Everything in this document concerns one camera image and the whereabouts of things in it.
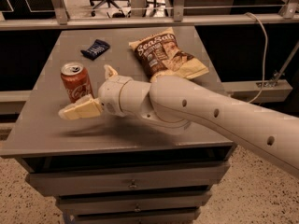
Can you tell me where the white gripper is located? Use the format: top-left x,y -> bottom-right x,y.
58,64 -> 133,120

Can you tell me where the red coke can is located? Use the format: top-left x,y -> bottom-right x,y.
61,62 -> 93,103

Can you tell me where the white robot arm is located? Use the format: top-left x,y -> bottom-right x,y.
59,65 -> 299,177

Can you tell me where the dark blue snack packet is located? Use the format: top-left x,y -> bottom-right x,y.
80,39 -> 110,61

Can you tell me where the sea salt chip bag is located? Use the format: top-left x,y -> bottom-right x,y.
129,27 -> 208,82

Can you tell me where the grey drawer cabinet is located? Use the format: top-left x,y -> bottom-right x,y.
0,26 -> 249,224

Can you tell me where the top grey drawer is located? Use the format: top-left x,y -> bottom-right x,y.
26,161 -> 230,196

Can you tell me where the grey drawer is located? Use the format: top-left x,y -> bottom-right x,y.
26,161 -> 230,196
57,189 -> 211,215
64,207 -> 200,224

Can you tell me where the middle grey drawer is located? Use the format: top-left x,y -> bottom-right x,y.
57,189 -> 211,215

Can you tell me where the bottom grey drawer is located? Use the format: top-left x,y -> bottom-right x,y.
64,207 -> 200,224

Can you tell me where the metal railing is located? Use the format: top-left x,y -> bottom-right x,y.
0,0 -> 299,31

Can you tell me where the white cable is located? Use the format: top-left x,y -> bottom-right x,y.
244,11 -> 269,105

